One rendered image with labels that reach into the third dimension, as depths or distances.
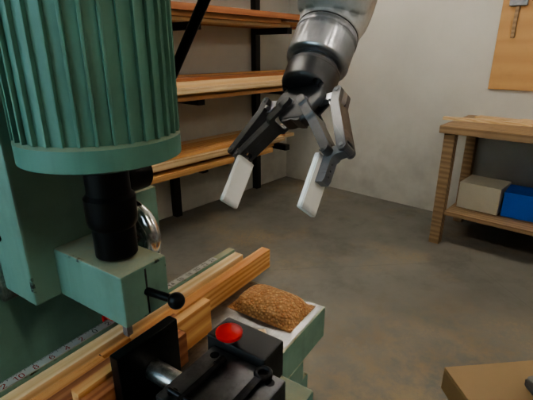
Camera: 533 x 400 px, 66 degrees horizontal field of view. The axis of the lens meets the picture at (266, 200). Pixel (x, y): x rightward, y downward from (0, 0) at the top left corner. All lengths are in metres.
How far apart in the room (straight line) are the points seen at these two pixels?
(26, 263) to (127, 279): 0.14
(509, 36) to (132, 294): 3.27
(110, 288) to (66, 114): 0.21
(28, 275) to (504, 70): 3.31
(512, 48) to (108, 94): 3.27
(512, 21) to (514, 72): 0.35
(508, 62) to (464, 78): 0.31
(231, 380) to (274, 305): 0.26
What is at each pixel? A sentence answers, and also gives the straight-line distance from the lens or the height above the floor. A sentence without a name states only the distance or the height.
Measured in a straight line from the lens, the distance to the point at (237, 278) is 0.75.
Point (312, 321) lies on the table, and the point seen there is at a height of 0.90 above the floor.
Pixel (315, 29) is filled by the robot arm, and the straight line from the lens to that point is 0.59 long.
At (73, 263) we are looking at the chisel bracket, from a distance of 0.57.
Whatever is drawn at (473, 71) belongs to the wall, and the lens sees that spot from 3.59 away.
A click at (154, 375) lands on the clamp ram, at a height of 0.96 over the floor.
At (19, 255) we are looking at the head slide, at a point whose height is 1.07.
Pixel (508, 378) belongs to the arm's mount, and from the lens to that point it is 1.07.
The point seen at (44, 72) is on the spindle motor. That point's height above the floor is 1.29.
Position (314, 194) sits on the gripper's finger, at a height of 1.16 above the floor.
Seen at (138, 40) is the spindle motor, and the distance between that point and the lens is 0.42.
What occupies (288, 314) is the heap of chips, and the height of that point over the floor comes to 0.92.
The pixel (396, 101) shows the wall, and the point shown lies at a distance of 3.81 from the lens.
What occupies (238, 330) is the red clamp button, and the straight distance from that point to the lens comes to 0.47.
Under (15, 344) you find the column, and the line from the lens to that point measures 0.75.
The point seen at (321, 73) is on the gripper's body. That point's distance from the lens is 0.56.
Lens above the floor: 1.31
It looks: 20 degrees down
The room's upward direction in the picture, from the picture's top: straight up
